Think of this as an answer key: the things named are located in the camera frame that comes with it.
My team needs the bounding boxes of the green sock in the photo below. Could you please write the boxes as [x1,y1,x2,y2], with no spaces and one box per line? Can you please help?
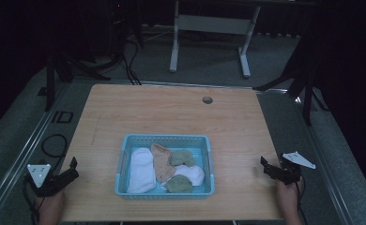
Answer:
[164,173,194,194]
[170,149,197,168]

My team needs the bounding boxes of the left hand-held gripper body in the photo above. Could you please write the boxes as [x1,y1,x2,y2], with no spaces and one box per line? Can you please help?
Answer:
[25,163,67,198]

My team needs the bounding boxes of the short white sock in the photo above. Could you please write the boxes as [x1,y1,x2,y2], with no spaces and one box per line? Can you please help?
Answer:
[160,164,206,192]

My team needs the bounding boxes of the blue plastic basket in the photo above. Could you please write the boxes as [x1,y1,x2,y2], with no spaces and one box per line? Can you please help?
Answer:
[114,133,216,201]

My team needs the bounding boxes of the long white sock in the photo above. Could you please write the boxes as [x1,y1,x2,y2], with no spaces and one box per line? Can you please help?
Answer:
[127,146,158,194]

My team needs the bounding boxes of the white metal desk frame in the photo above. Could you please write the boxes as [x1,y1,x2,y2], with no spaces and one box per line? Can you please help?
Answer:
[169,0,262,79]

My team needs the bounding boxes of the black looped floor cable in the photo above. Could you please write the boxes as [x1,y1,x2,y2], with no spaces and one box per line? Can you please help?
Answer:
[40,133,69,176]

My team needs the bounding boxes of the beige sock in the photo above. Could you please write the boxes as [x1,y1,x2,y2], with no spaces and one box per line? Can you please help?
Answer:
[149,142,176,184]

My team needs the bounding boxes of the metal floor rail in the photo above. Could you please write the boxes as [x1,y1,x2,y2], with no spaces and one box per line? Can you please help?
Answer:
[0,82,74,225]
[292,88,358,225]

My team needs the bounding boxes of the black cables on floor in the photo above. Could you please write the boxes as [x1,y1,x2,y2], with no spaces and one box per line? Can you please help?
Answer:
[120,38,143,86]

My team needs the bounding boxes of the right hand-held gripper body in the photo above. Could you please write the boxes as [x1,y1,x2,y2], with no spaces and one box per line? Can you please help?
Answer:
[274,151,317,187]

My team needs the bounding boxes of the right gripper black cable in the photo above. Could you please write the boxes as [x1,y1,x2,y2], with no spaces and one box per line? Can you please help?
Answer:
[294,181,309,225]

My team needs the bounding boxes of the black metal stand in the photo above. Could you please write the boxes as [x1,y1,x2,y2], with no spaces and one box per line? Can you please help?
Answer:
[252,27,330,127]
[44,51,112,113]

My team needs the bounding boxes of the dark equipment rack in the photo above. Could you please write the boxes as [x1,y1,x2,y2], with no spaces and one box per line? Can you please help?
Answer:
[107,0,145,59]

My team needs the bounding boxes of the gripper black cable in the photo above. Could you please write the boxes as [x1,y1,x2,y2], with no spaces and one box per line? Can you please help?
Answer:
[22,173,41,225]
[294,181,309,225]

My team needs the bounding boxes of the person's left hand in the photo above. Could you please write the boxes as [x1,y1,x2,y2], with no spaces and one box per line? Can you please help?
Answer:
[35,188,67,220]

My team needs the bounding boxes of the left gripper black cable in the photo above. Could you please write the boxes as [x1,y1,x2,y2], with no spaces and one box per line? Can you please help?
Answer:
[22,173,41,225]

